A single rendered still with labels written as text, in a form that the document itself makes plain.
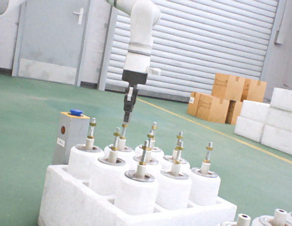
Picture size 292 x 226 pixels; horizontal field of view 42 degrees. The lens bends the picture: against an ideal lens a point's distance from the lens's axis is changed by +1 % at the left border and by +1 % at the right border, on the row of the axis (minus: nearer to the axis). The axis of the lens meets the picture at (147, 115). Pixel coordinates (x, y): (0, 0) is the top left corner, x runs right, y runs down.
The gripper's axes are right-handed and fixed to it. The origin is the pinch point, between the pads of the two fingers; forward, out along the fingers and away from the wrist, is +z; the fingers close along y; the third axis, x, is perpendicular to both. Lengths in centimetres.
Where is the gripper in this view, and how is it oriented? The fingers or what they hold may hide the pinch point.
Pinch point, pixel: (126, 117)
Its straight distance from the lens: 115.1
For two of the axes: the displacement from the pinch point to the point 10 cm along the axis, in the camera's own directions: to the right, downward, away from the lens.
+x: 9.8, 2.0, -0.2
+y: -0.4, 1.2, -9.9
